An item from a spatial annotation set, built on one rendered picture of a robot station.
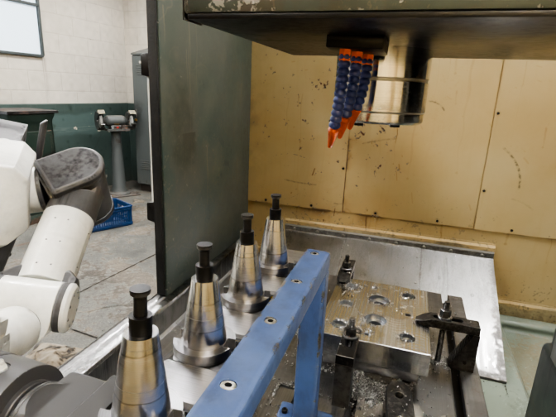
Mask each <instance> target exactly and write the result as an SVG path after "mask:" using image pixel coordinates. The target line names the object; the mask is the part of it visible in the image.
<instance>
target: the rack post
mask: <svg viewBox="0 0 556 417"><path fill-rule="evenodd" d="M328 275H329V270H328V271H327V273H326V275H325V277H324V279H323V281H322V283H321V285H320V287H319V289H318V291H317V292H316V294H315V296H314V298H313V300H312V302H311V304H310V306H309V308H308V310H307V312H306V314H305V316H304V317H303V319H302V321H301V323H300V326H299V329H298V342H297V354H296V368H295V393H294V404H292V403H290V402H286V401H283V402H282V404H281V406H280V408H279V411H278V413H277V415H276V417H334V415H333V414H330V413H326V412H323V411H320V410H318V402H319V383H320V373H321V363H322V353H323V343H324V324H325V314H326V304H327V293H328Z"/></svg>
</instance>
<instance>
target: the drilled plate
mask: <svg viewBox="0 0 556 417"><path fill-rule="evenodd" d="M350 281H351V282H352V283H351V282H350V283H349V284H346V286H347V287H345V285H344V284H339V283H338V282H337V284H336V285H335V288H334V290H333V293H332V295H331V297H330V300H329V302H328V304H327V307H326V314H325V324H324V343H323V353H325V354H328V355H333V356H336V353H337V350H338V346H339V344H340V340H341V337H342V335H343V330H344V329H343V327H346V325H348V324H349V323H347V321H346V320H349V318H350V317H354V318H355V320H356V321H355V326H359V328H361V330H362V331H361V332H362V334H361V337H360V340H359V344H358V348H357V354H356V357H355V361H359V362H365V363H369V364H372V365H377V366H380V367H387V368H390V369H395V370H398V371H405V372H408V373H413V374H416V375H420V376H428V373H429V364H430V358H431V348H430V333H429V327H427V326H424V325H421V324H417V323H416V324H413V322H414V320H415V317H416V316H418V315H421V314H424V313H428V312H429V303H428V292H427V291H422V290H413V289H408V288H403V287H398V286H393V285H384V284H379V283H374V282H369V281H364V280H355V279H351V280H350ZM355 282H356V284H355ZM359 283H360V284H359ZM358 284H359V285H360V286H364V287H363V288H360V289H359V288H358V287H360V286H359V285H358ZM364 284H366V285H367V286H365V285H364ZM356 285H357V286H356ZM375 285H376V286H375ZM374 286H375V289H373V287H374ZM348 287H350V288H351V289H349V288H348ZM354 288H355V289H354ZM356 288H358V289H357V290H356ZM382 288H386V289H387V290H383V289H382ZM344 291H345V293H344V294H343V292H344ZM354 291H355V292H354ZM359 291H360V292H359ZM379 291H380V292H379ZM394 291H395V292H394ZM406 291H408V292H409V293H407V292H406ZM370 292H371V293H370ZM401 292H403V293H402V294H401ZM410 292H411V293H410ZM369 293H370V294H369ZM376 293H377V295H376ZM412 293H413V294H412ZM348 294H349V295H348ZM351 294H352V295H353V296H352V295H351ZM372 294H373V295H372ZM382 295H384V296H385V297H384V296H382ZM399 295H400V296H399ZM415 295H416V296H415ZM348 296H349V297H350V298H349V297H348ZM367 296H368V298H367ZM370 296H371V297H370ZM398 296H399V297H398ZM401 296H403V297H404V299H403V298H402V297H401ZM386 297H388V299H387V298H386ZM408 297H409V299H410V300H409V299H405V298H408ZM342 299H343V301H342ZM367 299H368V300H370V301H371V302H369V301H368V300H367ZM353 301H354V302H353ZM388 302H391V303H394V304H391V305H389V304H387V303H388ZM339 303H340V304H339ZM373 303H375V304H373ZM376 303H377V305H376ZM384 304H386V305H384ZM407 305H408V306H407ZM346 306H347V307H346ZM389 306H390V307H389ZM391 306H392V307H391ZM382 307H384V308H382ZM400 307H402V308H400ZM403 307H405V309H403ZM414 307H415V308H414ZM355 308H356V309H355ZM358 311H359V312H360V313H358ZM362 316H365V317H364V318H365V320H366V322H365V321H364V318H363V317H362ZM336 318H341V319H336ZM360 318H362V319H361V320H359V319H360ZM342 319H346V320H345V321H346V322H345V321H344V322H343V320H342ZM358 320H359V321H358ZM330 322H331V323H330ZM364 322H365V323H364ZM370 323H371V325H370ZM360 324H362V326H361V325H360ZM373 324H375V325H376V326H375V325H373ZM383 324H384V325H383ZM369 325H370V326H371V327H370V326H369ZM380 325H381V326H380ZM382 325H383V326H382ZM379 326H380V327H379ZM381 327H382V328H381ZM340 328H341V329H340ZM366 328H367V329H366ZM370 329H371V330H370ZM366 331H368V333H367V332H366ZM402 331H403V332H404V334H403V332H402ZM369 332H371V333H369ZM398 334H399V335H398ZM411 334H412V335H411ZM370 335H371V336H370ZM372 335H373V336H372ZM397 335H398V336H400V337H397ZM401 339H403V341H402V340H401ZM405 341H406V342H405Z"/></svg>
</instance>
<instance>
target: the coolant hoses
mask: <svg viewBox="0 0 556 417"><path fill-rule="evenodd" d="M388 46H389V42H388V40H387V39H386V36H385V35H327V38H326V47H327V48H329V49H330V50H332V51H333V52H335V53H337V54H339V57H338V60H339V62H338V67H339V68H338V70H337V74H338V76H337V78H336V81H337V83H336V84H335V88H336V90H335V92H334V95H335V97H334V98H333V106H332V108H333V110H332V112H331V114H332V116H331V117H330V121H331V122H330V123H329V128H328V148H331V147H332V146H333V144H334V141H335V139H336V137H337V136H338V139H341V138H342V137H343V134H344V132H345V131H346V129H349V130H351V129H352V127H353V125H354V123H355V121H356V120H357V118H358V116H359V114H360V112H361V111H362V105H363V104H364V103H365V98H366V97H367V91H368V89H369V87H368V85H369V84H370V80H369V79H370V78H371V71H372V65H373V58H374V55H381V56H386V55H387V52H388ZM351 55H352V56H351ZM350 61H351V64H350ZM349 67H350V71H349ZM360 70H361V71H362V72H361V71H360ZM348 74H349V75H350V77H349V78H348ZM359 76H360V78H359ZM347 82H349V84H347ZM357 84H359V85H357ZM345 89H347V92H346V90H345ZM345 96H346V98H344V97H345Z"/></svg>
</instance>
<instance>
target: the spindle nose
mask: <svg viewBox="0 0 556 417"><path fill-rule="evenodd" d="M433 53H434V52H433V51H432V50H429V49H424V48H418V47H408V46H388V52H387V55H386V56H381V55H374V58H373V65H372V71H371V78H370V79H369V80H370V84H369V85H368V87H369V89H368V91H367V97H366V98H365V103H364V104H363V105H362V111H361V112H360V114H359V116H358V118H357V120H356V121H355V122H356V123H366V124H379V125H399V126H414V125H420V124H421V123H422V122H423V116H424V114H425V108H426V102H427V96H428V89H429V78H430V71H431V65H432V59H433Z"/></svg>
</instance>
